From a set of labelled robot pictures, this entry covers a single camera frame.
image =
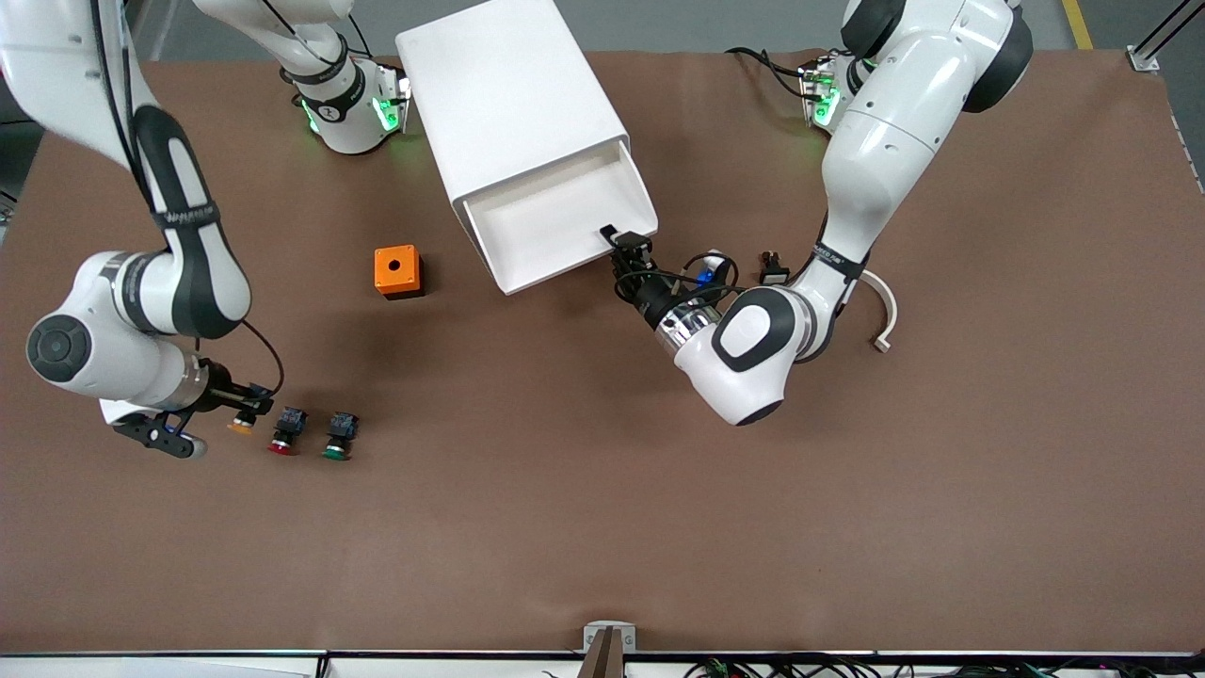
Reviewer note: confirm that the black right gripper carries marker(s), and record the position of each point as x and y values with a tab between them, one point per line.
223	386

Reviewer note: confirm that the white curved plastic bracket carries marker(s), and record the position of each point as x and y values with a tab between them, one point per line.
889	311

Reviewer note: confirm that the yellow push button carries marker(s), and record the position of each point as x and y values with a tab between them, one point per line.
240	428

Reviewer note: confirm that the aluminium frame profile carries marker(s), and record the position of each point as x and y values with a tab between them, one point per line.
1156	42

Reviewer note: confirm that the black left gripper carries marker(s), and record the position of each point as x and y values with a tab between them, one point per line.
648	298

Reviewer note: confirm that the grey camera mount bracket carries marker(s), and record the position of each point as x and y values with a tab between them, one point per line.
609	645

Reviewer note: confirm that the brown table mat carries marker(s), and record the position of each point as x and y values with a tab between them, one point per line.
602	490

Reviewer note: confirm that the red push button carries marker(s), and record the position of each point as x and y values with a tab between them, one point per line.
287	431

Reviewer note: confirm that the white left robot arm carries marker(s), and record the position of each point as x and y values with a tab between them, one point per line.
875	160

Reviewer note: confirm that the orange box with hole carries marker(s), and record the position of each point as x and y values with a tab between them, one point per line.
395	268

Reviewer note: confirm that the white rectangular push button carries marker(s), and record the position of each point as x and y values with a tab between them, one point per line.
774	271

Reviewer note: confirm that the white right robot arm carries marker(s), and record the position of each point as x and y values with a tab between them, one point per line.
94	363

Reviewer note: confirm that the green push button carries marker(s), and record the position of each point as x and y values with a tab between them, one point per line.
341	435

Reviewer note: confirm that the white table edge rail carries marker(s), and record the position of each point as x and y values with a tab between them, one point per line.
188	664

